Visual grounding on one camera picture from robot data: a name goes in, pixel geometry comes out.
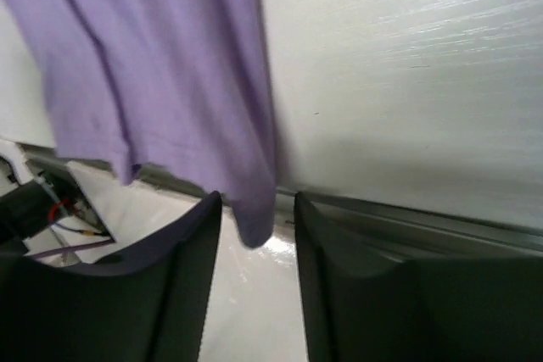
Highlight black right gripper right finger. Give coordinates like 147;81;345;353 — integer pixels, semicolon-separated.
294;194;542;361

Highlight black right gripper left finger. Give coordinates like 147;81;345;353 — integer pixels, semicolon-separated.
1;192;222;361

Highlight purple t shirt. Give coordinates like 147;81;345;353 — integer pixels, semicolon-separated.
4;0;277;248

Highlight aluminium frame rail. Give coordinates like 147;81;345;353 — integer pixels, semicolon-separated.
20;144;542;257

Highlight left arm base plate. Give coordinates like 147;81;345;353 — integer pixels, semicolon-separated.
1;157;115;260

